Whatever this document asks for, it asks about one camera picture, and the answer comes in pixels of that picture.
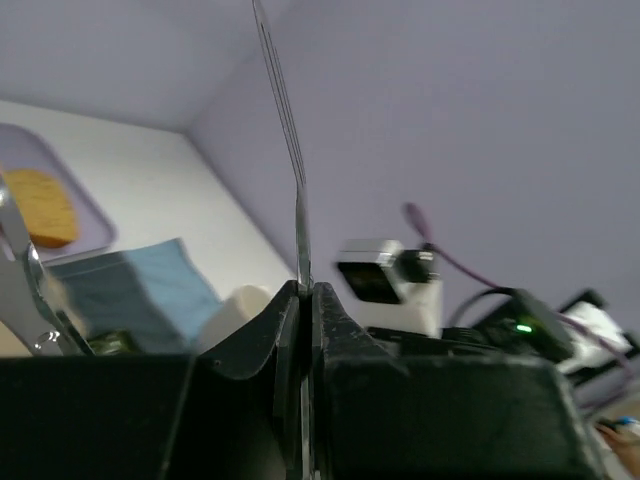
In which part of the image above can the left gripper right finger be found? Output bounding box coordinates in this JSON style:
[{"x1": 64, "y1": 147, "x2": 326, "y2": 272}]
[{"x1": 311, "y1": 282, "x2": 605, "y2": 479}]

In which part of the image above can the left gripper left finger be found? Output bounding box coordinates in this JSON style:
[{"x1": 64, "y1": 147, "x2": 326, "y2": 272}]
[{"x1": 1, "y1": 281, "x2": 300, "y2": 479}]

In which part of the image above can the slice of bread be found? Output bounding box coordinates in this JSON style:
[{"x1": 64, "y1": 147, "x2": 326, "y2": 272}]
[{"x1": 4, "y1": 168, "x2": 80, "y2": 249}]

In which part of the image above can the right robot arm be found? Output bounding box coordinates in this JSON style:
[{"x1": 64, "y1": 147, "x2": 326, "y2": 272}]
[{"x1": 367, "y1": 288, "x2": 639, "y2": 391}]

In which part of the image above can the white ceramic mug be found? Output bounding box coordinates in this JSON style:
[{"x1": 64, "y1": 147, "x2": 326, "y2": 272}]
[{"x1": 193, "y1": 285, "x2": 273, "y2": 354}]

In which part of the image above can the black floral square plate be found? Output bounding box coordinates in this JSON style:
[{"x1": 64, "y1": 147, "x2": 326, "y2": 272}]
[{"x1": 87, "y1": 330, "x2": 141, "y2": 356}]

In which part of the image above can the striped cloth placemat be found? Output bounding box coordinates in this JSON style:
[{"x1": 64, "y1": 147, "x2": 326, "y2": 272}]
[{"x1": 49, "y1": 238, "x2": 221, "y2": 355}]

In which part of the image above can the lavender serving tray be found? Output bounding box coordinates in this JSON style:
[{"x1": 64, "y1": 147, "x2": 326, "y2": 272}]
[{"x1": 1, "y1": 123, "x2": 117, "y2": 262}]

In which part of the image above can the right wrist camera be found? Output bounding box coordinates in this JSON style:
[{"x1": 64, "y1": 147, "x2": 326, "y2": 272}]
[{"x1": 335, "y1": 239, "x2": 443, "y2": 338}]

